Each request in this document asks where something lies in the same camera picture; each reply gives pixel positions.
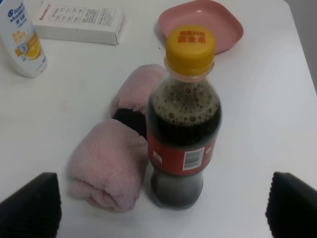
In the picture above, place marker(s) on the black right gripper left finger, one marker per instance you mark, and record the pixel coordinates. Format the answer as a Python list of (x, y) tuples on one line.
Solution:
[(34, 211)]

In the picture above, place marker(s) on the black band on towel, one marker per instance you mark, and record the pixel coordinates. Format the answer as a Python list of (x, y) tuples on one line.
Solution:
[(133, 119)]

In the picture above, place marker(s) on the rolled pink towel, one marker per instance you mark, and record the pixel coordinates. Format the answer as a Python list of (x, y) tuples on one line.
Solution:
[(108, 166)]

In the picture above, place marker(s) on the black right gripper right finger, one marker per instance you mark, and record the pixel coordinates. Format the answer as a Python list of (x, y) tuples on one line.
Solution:
[(292, 207)]

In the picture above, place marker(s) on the white cardboard box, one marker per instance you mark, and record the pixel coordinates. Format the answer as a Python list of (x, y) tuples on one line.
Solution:
[(90, 21)]

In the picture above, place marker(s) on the white shampoo bottle blue cap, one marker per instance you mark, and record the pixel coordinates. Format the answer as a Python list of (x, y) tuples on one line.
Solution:
[(19, 39)]

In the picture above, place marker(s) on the cola bottle yellow cap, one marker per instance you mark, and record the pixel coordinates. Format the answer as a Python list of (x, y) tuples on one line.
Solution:
[(183, 118)]

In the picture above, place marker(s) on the pink square plate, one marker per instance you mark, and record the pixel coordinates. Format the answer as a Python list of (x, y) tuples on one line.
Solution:
[(226, 28)]

